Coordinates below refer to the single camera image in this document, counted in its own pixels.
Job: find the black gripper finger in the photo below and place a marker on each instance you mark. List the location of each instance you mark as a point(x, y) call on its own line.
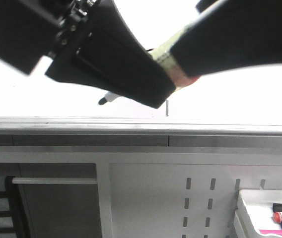
point(96, 48)
point(230, 34)

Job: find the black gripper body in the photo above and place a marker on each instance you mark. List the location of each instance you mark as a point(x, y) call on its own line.
point(30, 29)

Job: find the white black-tipped whiteboard marker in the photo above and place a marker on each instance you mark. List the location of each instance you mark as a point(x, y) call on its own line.
point(170, 64)

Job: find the white pegboard panel with slots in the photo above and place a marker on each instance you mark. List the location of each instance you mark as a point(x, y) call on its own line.
point(182, 201)

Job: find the dark grey cabinet panel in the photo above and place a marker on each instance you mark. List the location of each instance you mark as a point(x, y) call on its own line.
point(54, 207)

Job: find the white plastic storage tray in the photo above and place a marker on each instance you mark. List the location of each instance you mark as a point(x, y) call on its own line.
point(254, 212)

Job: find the white whiteboard with grey frame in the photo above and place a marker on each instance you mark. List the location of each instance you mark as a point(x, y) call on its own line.
point(248, 99)

